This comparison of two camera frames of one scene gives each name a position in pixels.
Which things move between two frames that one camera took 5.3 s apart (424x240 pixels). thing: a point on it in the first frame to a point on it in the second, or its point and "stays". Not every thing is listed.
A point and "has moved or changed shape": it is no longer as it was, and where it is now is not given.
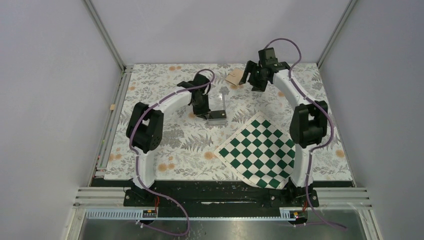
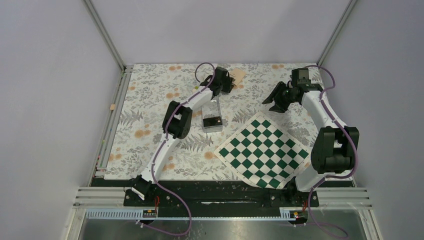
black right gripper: (251, 67) to (280, 86)
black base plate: (221, 194) stays
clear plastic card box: (217, 105) has moved or changed shape
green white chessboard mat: (261, 152) stays
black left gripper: (202, 113) to (228, 87)
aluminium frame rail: (106, 149) stays
